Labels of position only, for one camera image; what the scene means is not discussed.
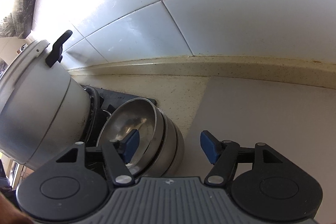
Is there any steel bowl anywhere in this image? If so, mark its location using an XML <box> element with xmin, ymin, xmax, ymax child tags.
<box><xmin>145</xmin><ymin>109</ymin><xmax>177</xmax><ymax>177</ymax></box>
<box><xmin>163</xmin><ymin>118</ymin><xmax>185</xmax><ymax>177</ymax></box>
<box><xmin>97</xmin><ymin>98</ymin><xmax>165</xmax><ymax>177</ymax></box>

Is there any black gas stove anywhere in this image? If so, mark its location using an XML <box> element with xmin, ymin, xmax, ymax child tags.
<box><xmin>79</xmin><ymin>85</ymin><xmax>157</xmax><ymax>147</ymax></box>

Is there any silver pressure cooker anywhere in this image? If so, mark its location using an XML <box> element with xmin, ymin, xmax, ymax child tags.
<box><xmin>1</xmin><ymin>30</ymin><xmax>91</xmax><ymax>170</ymax></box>

